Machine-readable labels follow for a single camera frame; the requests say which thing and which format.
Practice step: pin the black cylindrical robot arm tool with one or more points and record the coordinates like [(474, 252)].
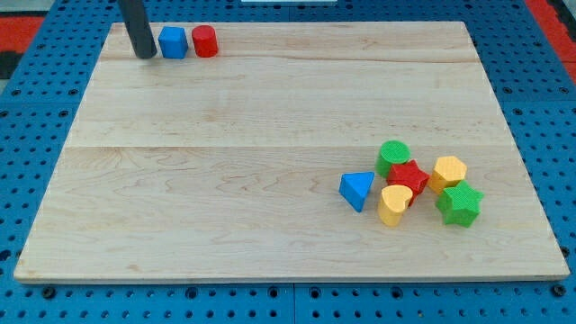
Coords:
[(136, 21)]

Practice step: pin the light wooden board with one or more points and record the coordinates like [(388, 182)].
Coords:
[(226, 169)]

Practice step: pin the blue triangle block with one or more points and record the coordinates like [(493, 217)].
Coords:
[(355, 187)]

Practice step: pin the green cylinder block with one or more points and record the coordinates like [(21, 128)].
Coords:
[(391, 152)]

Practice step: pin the yellow heart block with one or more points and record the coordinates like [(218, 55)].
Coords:
[(394, 201)]

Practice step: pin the red star block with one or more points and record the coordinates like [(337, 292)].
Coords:
[(411, 175)]

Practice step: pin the red cylinder block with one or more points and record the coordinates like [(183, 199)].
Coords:
[(205, 41)]

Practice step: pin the yellow hexagon block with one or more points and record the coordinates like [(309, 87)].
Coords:
[(448, 171)]

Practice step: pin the blue cube block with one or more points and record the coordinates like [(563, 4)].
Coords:
[(173, 42)]

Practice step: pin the green star block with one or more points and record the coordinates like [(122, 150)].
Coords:
[(460, 204)]

